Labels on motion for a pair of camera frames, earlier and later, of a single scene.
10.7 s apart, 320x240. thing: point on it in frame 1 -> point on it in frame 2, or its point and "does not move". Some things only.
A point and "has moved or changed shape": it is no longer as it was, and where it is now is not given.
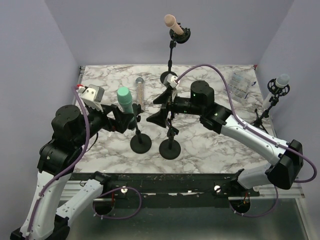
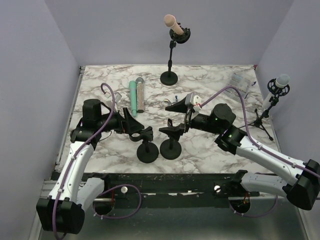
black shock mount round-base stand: (177, 38) does not move
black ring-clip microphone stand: (140, 143) has moved or changed shape
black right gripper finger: (163, 98) -> (176, 131)
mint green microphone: (125, 98) -> (133, 94)
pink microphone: (170, 21) does not move
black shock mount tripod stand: (277, 92) does not move
